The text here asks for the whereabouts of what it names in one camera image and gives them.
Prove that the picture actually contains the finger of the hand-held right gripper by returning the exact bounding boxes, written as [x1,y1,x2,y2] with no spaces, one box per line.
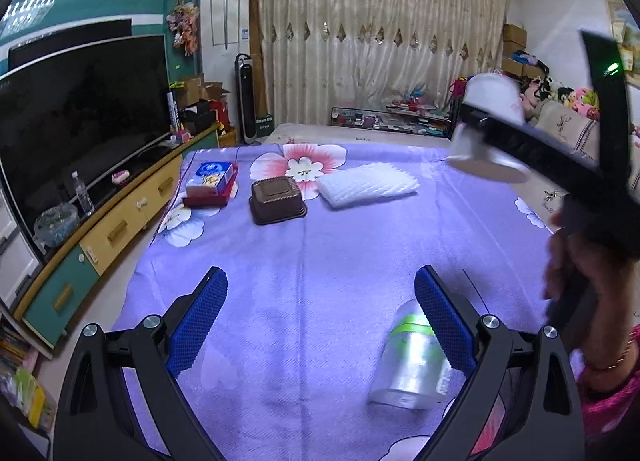
[459,100,603,188]

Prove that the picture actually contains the person's right forearm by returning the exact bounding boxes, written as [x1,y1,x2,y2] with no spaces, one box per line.
[575,326,640,444]

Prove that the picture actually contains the black tower fan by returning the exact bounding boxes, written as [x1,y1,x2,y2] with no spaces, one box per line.
[235,54,273,144]

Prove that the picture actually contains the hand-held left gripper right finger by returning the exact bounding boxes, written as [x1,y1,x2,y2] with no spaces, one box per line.
[414,265,587,461]

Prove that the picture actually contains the row of plush toys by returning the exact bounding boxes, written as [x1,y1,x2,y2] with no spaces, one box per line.
[515,48,601,119]

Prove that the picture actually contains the blue biscuit box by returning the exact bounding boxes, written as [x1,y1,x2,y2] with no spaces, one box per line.
[186,161,236,192]

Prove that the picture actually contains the cream patterned curtain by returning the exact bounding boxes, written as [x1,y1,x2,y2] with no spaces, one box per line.
[247,0,511,127]

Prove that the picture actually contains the clear water bottle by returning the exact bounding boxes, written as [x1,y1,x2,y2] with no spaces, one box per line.
[71,171,96,216]

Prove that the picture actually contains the green and yellow television cabinet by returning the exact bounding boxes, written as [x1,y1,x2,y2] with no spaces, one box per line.
[12,126,223,349]

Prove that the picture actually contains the stack of colourful books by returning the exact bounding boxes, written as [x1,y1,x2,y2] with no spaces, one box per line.
[0,316,56,434]

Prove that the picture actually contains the open cardboard boxes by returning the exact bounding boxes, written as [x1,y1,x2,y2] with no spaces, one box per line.
[172,75,233,134]

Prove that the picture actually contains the purple floral blanket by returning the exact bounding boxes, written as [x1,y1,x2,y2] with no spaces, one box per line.
[107,141,581,461]

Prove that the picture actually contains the clear jar with green band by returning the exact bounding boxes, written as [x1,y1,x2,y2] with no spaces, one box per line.
[369,298,458,411]

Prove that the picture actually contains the dark red flat box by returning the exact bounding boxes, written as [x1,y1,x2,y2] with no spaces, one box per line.
[181,166,240,208]

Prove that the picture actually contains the framed wall picture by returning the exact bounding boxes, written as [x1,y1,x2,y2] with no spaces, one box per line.
[604,0,636,72]

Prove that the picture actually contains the black flat television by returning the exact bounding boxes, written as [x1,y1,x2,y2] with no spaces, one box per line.
[0,34,173,242]

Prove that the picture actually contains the brown plastic food container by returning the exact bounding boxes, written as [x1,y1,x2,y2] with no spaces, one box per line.
[249,178,308,226]

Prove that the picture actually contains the person's right hand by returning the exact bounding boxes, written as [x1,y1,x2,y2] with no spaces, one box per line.
[542,231,640,377]

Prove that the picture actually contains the stacked cardboard boxes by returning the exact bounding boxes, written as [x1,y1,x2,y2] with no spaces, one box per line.
[501,24,528,77]

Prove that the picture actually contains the white side cabinet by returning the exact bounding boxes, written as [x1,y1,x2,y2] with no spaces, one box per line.
[0,186,43,312]

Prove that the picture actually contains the white cup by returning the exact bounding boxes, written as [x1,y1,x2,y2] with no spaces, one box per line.
[445,72,532,184]

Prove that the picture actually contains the white standing air conditioner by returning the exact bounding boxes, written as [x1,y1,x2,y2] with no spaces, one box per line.
[199,0,251,142]

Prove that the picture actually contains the thin wrist bracelet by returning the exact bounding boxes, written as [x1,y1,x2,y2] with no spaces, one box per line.
[582,336,636,374]

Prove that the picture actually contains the beige sofa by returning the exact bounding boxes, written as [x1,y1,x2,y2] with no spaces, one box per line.
[520,98,640,214]

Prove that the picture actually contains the hanging flower decoration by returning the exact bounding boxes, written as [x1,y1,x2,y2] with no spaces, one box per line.
[166,1,201,57]

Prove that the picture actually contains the glass ashtray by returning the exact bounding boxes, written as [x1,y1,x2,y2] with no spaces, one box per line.
[34,204,80,248]

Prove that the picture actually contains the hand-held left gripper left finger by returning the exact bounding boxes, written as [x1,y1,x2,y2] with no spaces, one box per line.
[52,266,229,461]

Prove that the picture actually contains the white foam fruit net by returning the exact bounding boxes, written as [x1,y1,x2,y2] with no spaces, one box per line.
[315,164,421,209]

